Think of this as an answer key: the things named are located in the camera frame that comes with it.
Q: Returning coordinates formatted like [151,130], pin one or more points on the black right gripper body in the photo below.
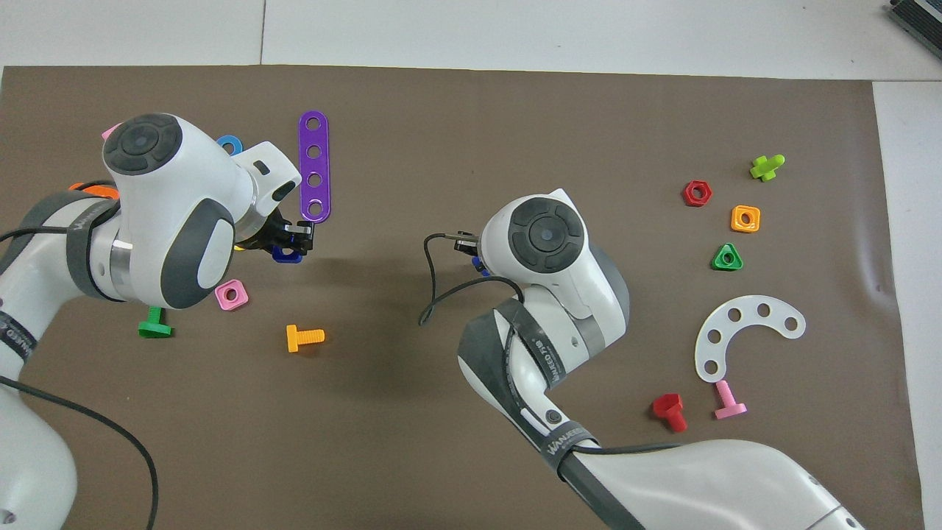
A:
[466,243]

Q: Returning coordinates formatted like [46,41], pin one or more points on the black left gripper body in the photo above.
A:
[265,234]

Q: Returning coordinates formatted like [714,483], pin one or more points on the blue square plastic nut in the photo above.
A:
[285,257]

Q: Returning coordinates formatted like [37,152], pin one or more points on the blue triangle-head plastic screw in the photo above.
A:
[480,266]

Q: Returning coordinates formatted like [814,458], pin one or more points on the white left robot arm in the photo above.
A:
[162,191]

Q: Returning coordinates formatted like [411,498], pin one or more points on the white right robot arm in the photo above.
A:
[559,294]

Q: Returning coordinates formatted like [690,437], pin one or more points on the pink square plastic nut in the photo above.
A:
[223,296]

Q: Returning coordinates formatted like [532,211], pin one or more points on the orange plastic screw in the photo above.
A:
[300,338]

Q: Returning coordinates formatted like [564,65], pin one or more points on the dark green plastic screw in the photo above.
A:
[154,327]

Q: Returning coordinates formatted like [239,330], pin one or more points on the pink plastic screw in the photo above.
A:
[109,132]
[728,406]

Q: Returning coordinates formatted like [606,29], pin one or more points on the red hexagonal plastic nut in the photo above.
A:
[687,193]

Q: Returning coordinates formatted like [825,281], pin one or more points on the green triangular plastic nut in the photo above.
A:
[717,261]

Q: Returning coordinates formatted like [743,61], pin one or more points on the red hexagonal-head plastic screw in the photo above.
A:
[670,408]

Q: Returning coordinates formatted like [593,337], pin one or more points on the orange square plastic nut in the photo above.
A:
[737,218]

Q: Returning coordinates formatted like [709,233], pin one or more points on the lime cross-head plastic screw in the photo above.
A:
[765,168]

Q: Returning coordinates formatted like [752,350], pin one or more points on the purple four-hole plastic plate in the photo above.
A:
[314,166]

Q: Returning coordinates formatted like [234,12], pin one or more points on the blue two-hole plastic plate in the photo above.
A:
[229,140]

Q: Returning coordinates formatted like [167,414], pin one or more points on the brown table mat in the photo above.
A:
[412,412]

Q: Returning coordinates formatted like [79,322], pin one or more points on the orange heart-shaped plastic plate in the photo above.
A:
[92,190]

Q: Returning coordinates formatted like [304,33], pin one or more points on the white curved five-hole plate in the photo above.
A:
[723,333]

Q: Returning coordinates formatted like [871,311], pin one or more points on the dark grey ribbed device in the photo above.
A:
[920,15]

